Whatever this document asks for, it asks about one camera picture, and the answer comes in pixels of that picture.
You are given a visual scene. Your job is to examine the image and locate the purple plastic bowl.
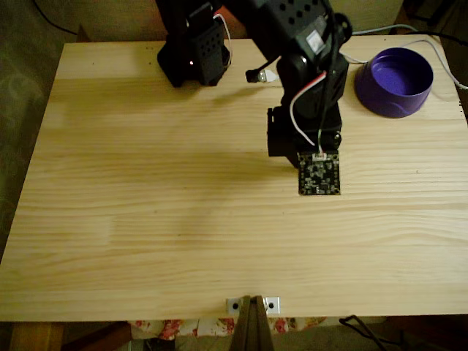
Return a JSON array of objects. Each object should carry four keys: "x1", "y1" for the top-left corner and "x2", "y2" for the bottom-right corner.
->
[{"x1": 353, "y1": 47, "x2": 435, "y2": 119}]

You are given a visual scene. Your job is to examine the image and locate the floral patterned cloth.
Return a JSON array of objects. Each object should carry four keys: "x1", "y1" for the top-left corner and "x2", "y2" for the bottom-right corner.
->
[{"x1": 127, "y1": 316, "x2": 328, "y2": 341}]

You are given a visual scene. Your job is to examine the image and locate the wooden table leg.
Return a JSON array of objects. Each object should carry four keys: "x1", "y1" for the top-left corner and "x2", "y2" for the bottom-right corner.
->
[{"x1": 9, "y1": 322, "x2": 65, "y2": 351}]

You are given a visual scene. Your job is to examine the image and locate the red and white servo wire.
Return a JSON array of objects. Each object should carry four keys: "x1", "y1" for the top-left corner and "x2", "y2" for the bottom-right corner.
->
[{"x1": 290, "y1": 71, "x2": 328, "y2": 147}]

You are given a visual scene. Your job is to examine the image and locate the black camera circuit board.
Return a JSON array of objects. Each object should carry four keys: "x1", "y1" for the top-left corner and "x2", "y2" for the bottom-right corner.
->
[{"x1": 296, "y1": 150, "x2": 341, "y2": 197}]

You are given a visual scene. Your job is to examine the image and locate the white USB cable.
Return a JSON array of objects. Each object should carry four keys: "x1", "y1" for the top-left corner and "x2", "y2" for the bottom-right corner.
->
[{"x1": 260, "y1": 36, "x2": 468, "y2": 91}]

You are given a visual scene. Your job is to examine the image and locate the black USB cable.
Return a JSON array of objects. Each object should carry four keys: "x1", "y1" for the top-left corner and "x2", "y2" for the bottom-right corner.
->
[{"x1": 244, "y1": 60, "x2": 279, "y2": 84}]

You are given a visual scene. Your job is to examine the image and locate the pale blue cable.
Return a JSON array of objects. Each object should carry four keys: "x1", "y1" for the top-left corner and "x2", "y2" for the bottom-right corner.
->
[{"x1": 351, "y1": 23, "x2": 418, "y2": 37}]

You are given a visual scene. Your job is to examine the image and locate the thin black cable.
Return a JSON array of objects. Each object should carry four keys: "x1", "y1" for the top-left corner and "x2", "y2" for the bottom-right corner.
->
[
  {"x1": 338, "y1": 314, "x2": 414, "y2": 351},
  {"x1": 416, "y1": 31, "x2": 468, "y2": 48},
  {"x1": 32, "y1": 0, "x2": 80, "y2": 36}
]

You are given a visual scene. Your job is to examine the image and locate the silver metal angle bracket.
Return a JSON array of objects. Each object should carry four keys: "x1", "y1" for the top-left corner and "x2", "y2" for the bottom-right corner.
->
[
  {"x1": 225, "y1": 296, "x2": 244, "y2": 315},
  {"x1": 263, "y1": 295, "x2": 282, "y2": 315}
]

